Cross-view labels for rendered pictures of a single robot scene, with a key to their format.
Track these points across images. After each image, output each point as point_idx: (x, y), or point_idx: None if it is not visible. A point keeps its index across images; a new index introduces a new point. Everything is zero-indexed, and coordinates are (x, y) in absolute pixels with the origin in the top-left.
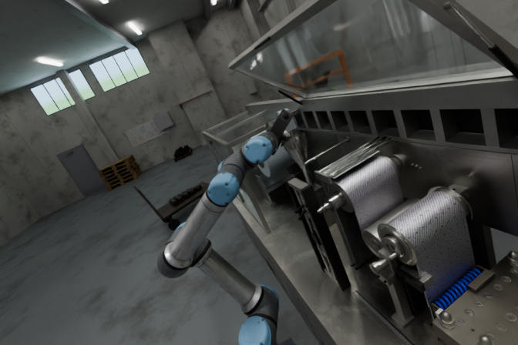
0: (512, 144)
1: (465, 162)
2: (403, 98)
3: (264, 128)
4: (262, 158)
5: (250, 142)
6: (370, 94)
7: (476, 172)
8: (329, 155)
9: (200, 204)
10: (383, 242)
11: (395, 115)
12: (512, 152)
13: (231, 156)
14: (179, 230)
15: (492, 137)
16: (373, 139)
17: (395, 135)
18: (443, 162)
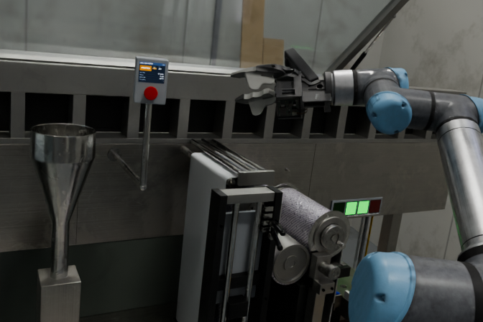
0: (310, 136)
1: (284, 157)
2: (246, 86)
3: (280, 70)
4: None
5: (405, 70)
6: (201, 75)
7: (290, 166)
8: (23, 204)
9: (480, 137)
10: (325, 238)
11: (226, 107)
12: (316, 141)
13: (397, 87)
14: (421, 257)
15: (307, 129)
16: (195, 141)
17: (210, 137)
18: (264, 163)
